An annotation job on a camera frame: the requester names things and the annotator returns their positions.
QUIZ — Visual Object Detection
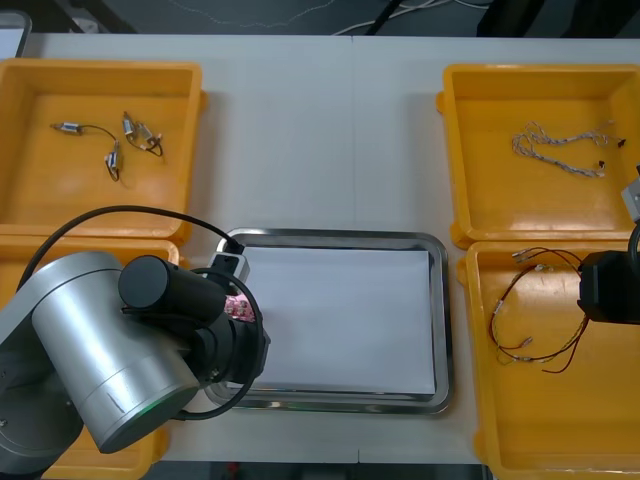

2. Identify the white floor cable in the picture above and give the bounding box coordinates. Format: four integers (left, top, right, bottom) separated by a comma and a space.
331, 0, 501, 37

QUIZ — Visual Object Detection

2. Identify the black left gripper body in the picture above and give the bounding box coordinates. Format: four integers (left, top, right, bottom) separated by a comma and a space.
196, 315, 272, 387

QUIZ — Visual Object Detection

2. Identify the white panel with grey frame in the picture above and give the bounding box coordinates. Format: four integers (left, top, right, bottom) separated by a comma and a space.
0, 10, 33, 60

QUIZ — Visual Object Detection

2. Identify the black stand leg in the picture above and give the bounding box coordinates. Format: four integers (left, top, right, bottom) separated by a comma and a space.
363, 0, 403, 37

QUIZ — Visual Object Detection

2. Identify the white paper sheet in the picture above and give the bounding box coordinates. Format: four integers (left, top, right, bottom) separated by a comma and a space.
227, 246, 438, 396

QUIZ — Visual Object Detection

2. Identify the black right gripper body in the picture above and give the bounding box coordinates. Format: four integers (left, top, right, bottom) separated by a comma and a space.
576, 249, 640, 324

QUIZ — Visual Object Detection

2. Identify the small metal solenoid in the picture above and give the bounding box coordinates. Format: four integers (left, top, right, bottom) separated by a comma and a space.
133, 121, 167, 162
103, 139, 130, 189
121, 110, 139, 145
49, 121, 119, 141

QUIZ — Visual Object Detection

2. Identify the round red circuit board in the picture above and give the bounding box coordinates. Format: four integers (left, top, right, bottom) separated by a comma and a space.
224, 293, 257, 324

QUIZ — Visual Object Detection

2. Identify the yellow-orange plastic bin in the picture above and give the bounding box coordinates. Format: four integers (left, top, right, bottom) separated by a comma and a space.
0, 234, 190, 479
457, 241, 640, 480
435, 62, 640, 250
0, 57, 209, 239

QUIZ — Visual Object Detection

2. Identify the steel tray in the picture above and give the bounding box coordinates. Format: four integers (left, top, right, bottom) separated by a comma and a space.
203, 228, 455, 416

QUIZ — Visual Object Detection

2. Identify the red green-yellow wire harness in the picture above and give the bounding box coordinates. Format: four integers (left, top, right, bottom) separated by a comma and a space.
509, 246, 596, 376
487, 262, 557, 367

